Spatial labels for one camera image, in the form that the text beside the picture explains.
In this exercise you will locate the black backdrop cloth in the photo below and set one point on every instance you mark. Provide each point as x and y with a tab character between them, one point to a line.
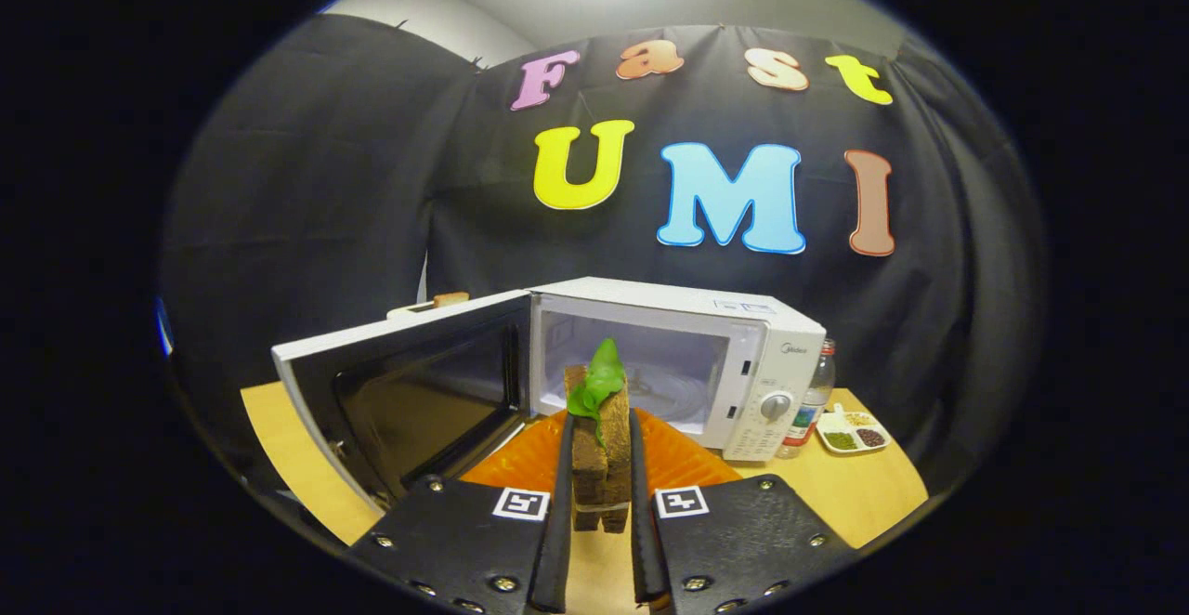
307	206

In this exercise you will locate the brown bread sandwich with lettuce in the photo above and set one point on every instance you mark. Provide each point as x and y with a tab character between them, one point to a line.
599	466

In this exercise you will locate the white divided dish with beans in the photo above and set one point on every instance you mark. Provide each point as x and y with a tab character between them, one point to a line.
853	437

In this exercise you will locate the clear plastic bottle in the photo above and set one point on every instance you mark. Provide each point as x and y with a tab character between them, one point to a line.
813	406

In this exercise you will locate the white microwave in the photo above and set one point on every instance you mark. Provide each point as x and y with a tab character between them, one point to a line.
743	373

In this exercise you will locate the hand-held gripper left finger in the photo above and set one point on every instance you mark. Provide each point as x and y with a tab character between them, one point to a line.
560	541

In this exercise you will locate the bread slice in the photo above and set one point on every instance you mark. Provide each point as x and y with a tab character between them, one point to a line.
452	299

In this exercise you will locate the cream toaster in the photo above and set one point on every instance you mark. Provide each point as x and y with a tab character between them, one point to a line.
409	309

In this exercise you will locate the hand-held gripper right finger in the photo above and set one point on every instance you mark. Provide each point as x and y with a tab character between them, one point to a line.
643	541

